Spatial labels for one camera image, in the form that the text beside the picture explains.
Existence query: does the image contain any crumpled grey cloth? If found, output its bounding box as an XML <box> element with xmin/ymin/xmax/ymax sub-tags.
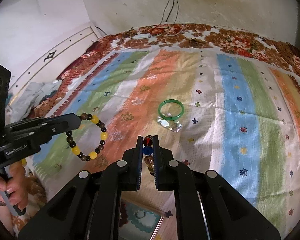
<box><xmin>9</xmin><ymin>80</ymin><xmax>62</xmax><ymax>123</ymax></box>

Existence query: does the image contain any white pearl shell bracelet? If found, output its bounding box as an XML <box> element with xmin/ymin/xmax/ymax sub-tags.
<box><xmin>156</xmin><ymin>113</ymin><xmax>183</xmax><ymax>132</ymax></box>

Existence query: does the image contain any person's left hand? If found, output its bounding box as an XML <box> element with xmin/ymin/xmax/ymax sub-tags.
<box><xmin>0</xmin><ymin>161</ymin><xmax>28</xmax><ymax>210</ymax></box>

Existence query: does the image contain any silver metal tin box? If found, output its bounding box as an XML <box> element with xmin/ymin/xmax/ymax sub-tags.
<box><xmin>119</xmin><ymin>197</ymin><xmax>164</xmax><ymax>240</ymax></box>

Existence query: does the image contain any black power cable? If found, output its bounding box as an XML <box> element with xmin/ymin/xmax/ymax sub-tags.
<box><xmin>149</xmin><ymin>0</ymin><xmax>180</xmax><ymax>30</ymax></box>

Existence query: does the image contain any multicolour glass bead bracelet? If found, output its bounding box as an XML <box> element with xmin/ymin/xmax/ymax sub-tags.
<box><xmin>142</xmin><ymin>134</ymin><xmax>156</xmax><ymax>176</ymax></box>

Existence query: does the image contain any yellow brown bead bracelet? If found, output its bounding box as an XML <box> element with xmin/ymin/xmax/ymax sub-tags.
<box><xmin>65</xmin><ymin>112</ymin><xmax>109</xmax><ymax>162</ymax></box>

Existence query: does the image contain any floral brown bedsheet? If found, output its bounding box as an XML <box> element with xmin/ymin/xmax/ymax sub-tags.
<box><xmin>12</xmin><ymin>24</ymin><xmax>300</xmax><ymax>233</ymax></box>

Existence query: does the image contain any white wooden headboard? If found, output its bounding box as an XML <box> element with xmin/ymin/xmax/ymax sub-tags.
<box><xmin>9</xmin><ymin>22</ymin><xmax>103</xmax><ymax>104</ymax></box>

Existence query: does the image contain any green jade bangle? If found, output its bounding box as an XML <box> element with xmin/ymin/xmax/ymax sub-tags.
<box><xmin>158</xmin><ymin>99</ymin><xmax>185</xmax><ymax>121</ymax></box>

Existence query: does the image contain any light blue bead bracelet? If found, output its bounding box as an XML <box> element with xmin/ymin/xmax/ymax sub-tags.
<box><xmin>125</xmin><ymin>202</ymin><xmax>162</xmax><ymax>234</ymax></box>

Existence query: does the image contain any striped colourful mat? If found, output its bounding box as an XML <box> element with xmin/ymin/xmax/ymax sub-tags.
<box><xmin>33</xmin><ymin>49</ymin><xmax>300</xmax><ymax>237</ymax></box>

